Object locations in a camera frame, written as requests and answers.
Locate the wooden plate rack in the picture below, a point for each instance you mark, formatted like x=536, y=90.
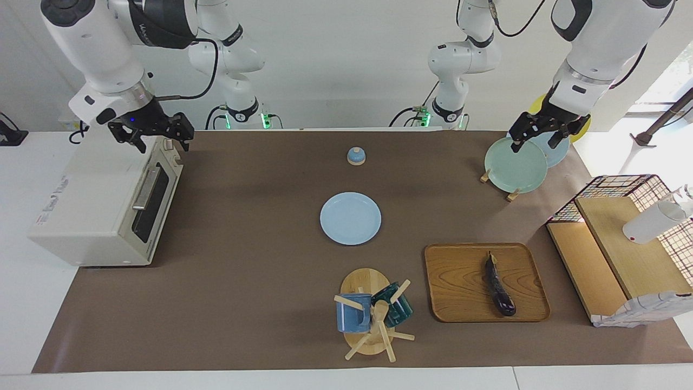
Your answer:
x=513, y=196

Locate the small blue white bowl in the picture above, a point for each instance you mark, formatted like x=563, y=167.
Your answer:
x=356, y=156

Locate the pale blue racked plate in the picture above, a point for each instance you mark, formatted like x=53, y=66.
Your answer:
x=557, y=156

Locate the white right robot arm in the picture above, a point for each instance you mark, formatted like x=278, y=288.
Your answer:
x=92, y=43

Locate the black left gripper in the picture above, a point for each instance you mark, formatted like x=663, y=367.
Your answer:
x=547, y=119

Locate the brown table mat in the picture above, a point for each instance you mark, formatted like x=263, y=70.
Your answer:
x=243, y=298

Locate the wooden serving tray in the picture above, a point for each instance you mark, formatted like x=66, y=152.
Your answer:
x=460, y=281

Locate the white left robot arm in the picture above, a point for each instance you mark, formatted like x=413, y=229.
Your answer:
x=606, y=32

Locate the white cylinder bottle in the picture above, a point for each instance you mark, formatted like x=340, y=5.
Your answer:
x=649, y=225

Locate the wooden step shelf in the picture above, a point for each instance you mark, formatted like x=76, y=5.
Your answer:
x=633, y=254

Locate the black clamp device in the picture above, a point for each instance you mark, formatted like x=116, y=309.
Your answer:
x=11, y=135

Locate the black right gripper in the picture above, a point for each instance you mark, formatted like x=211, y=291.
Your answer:
x=151, y=122

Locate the cream toaster oven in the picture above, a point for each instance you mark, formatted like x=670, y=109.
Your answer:
x=81, y=206

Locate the white power strip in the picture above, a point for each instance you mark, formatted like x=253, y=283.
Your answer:
x=67, y=123

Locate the wooden mug tree stand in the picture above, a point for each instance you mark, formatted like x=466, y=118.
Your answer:
x=365, y=281

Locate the blue enamel mug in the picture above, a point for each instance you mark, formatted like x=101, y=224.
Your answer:
x=352, y=317

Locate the pale green plate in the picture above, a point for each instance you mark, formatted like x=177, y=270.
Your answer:
x=514, y=170

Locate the yellow plate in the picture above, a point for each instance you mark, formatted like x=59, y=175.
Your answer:
x=580, y=132

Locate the light blue plate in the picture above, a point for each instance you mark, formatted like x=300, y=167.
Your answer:
x=350, y=219

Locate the dark green mug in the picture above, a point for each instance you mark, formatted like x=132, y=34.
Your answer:
x=398, y=309

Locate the dark purple eggplant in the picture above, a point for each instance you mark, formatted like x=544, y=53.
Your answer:
x=498, y=287

